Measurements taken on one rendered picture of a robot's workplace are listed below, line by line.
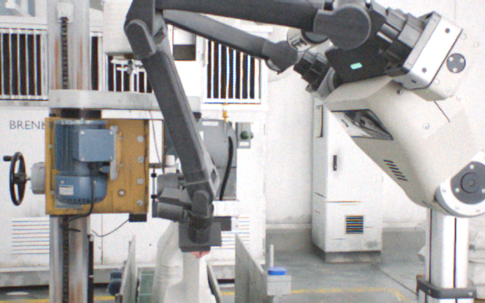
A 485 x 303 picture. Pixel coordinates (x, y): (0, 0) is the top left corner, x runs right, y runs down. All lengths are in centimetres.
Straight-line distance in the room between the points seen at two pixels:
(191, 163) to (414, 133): 46
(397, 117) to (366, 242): 463
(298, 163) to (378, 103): 495
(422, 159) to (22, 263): 397
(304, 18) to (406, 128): 33
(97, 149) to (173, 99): 57
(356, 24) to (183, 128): 41
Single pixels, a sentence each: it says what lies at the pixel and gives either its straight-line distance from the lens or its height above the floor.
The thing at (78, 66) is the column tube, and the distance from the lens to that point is 204.
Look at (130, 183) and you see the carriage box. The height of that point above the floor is 113.
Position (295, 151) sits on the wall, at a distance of 616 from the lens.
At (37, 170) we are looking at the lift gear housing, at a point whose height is 117.
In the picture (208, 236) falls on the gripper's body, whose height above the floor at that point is 106.
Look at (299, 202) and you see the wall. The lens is 622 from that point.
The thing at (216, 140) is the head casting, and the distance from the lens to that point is 197.
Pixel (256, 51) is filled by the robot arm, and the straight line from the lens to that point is 164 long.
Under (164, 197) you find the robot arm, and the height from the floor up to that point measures 116.
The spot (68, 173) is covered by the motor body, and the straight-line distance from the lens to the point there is 180.
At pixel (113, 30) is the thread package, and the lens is 180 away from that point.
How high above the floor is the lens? 133
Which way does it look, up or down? 3 degrees down
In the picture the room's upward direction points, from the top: 1 degrees clockwise
